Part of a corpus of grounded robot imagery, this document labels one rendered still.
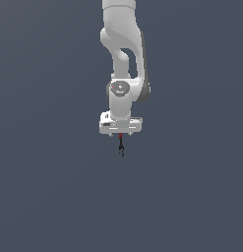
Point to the small red and black object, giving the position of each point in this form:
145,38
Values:
121,145

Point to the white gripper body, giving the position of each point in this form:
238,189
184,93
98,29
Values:
119,125

